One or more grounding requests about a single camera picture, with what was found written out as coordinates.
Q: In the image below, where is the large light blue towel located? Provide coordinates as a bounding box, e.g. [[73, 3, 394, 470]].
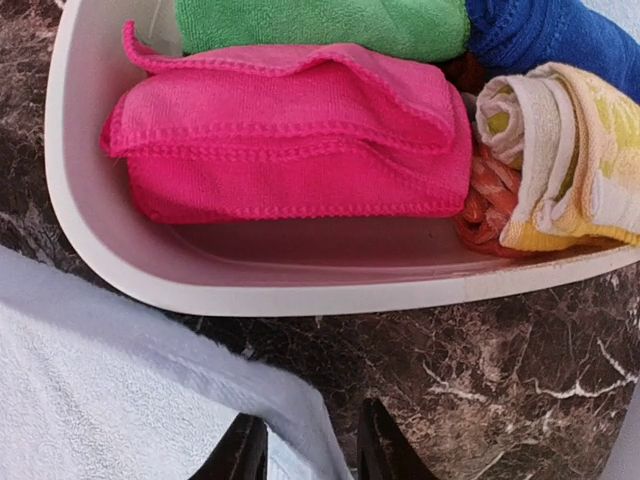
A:
[[1, 249, 351, 479]]

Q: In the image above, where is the orange red patterned towel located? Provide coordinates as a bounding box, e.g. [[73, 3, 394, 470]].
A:
[[453, 141, 527, 258]]

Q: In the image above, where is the green folded towel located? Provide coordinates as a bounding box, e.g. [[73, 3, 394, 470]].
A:
[[174, 0, 470, 63]]

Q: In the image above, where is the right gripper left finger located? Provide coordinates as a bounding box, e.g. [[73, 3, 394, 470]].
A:
[[190, 413, 268, 480]]

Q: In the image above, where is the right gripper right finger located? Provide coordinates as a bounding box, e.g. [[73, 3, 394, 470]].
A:
[[357, 398, 430, 480]]

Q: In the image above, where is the dark blue rolled towel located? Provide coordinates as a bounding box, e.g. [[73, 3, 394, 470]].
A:
[[466, 0, 639, 101]]

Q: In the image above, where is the pink folded towel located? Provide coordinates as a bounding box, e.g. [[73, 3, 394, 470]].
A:
[[101, 22, 472, 225]]

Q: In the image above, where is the yellow white rolled towel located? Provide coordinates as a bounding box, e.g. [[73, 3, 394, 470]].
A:
[[475, 62, 639, 252]]

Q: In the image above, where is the white plastic basin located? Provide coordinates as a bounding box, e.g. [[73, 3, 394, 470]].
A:
[[44, 1, 639, 317]]

